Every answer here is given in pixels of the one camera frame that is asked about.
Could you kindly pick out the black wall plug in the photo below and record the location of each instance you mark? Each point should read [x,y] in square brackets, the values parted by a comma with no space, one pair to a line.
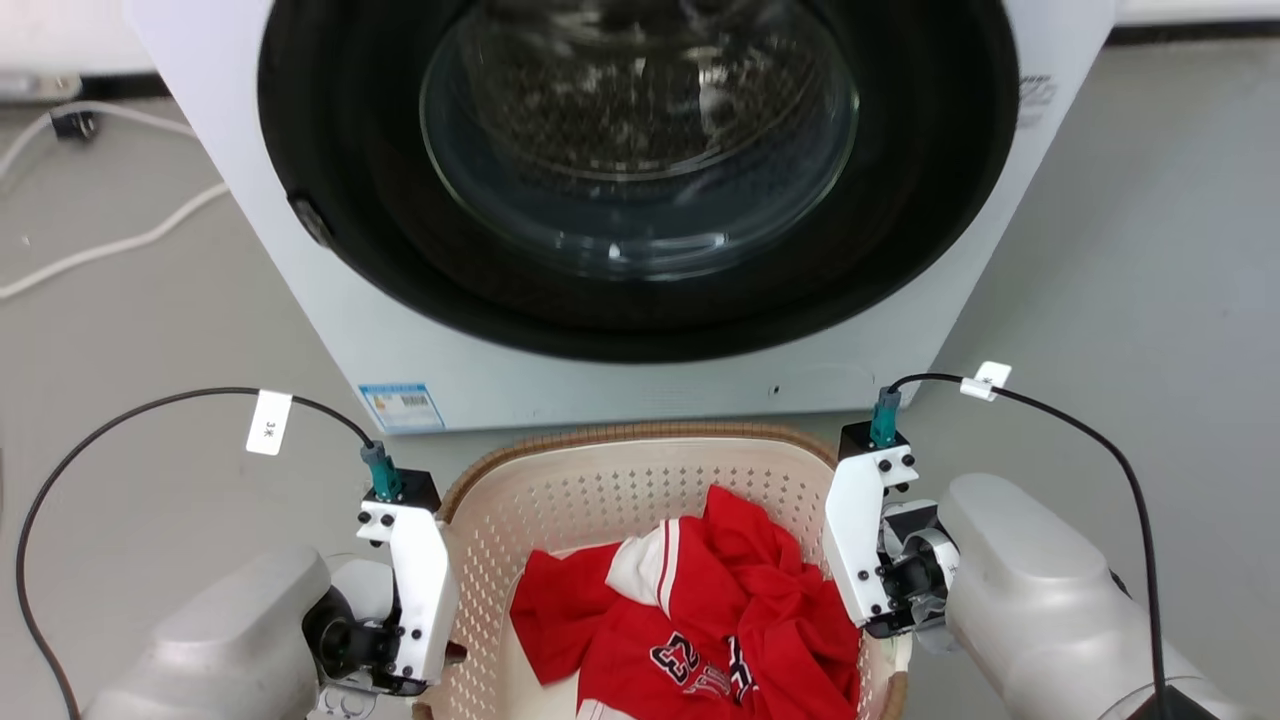
[73,125]

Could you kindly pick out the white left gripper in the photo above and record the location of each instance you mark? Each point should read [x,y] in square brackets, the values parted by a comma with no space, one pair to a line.
[425,590]

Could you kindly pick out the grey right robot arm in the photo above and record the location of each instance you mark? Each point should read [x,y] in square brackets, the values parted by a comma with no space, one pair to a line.
[1040,590]

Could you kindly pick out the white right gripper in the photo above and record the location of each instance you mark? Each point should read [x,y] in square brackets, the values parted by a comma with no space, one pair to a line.
[850,540]

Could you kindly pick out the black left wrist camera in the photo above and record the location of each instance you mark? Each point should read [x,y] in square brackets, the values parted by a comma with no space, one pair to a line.
[415,488]

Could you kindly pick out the white power strip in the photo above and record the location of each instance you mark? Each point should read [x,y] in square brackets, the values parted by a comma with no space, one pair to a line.
[35,86]

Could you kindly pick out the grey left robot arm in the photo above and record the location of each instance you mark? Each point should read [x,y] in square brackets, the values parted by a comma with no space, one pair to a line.
[230,640]

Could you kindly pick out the beige perforated laundry basket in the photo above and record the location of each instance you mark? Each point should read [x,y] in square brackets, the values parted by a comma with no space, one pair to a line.
[600,490]

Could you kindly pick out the white front-load washing machine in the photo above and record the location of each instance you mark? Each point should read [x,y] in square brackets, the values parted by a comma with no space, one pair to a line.
[300,330]

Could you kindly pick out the red and white jersey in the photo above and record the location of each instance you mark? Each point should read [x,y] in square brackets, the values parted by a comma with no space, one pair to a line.
[740,590]

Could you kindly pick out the grey printed washer sticker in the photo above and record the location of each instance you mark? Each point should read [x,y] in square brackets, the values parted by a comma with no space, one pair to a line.
[1036,100]

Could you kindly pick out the blue energy label sticker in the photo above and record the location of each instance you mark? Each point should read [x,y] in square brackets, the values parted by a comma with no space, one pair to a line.
[402,406]

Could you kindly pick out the clear glass door bowl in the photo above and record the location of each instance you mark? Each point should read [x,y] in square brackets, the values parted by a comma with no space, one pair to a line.
[640,130]

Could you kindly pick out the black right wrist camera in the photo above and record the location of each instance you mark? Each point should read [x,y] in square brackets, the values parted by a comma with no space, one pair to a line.
[858,440]

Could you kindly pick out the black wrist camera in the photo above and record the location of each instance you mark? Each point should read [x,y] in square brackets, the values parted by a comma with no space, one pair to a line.
[858,440]
[415,488]

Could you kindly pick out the black round washer door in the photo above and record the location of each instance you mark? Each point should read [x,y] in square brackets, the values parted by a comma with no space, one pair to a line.
[330,120]

